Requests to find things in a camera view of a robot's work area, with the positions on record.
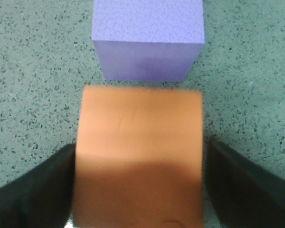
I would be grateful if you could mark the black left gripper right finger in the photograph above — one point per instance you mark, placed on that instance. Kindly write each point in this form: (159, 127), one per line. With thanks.
(243, 194)

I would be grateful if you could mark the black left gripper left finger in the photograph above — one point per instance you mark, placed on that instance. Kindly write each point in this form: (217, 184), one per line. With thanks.
(42, 197)

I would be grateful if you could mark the orange foam cube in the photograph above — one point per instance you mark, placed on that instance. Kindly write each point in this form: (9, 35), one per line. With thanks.
(139, 158)

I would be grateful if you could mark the purple foam cube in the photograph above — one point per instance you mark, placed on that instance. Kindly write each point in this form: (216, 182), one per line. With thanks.
(147, 40)

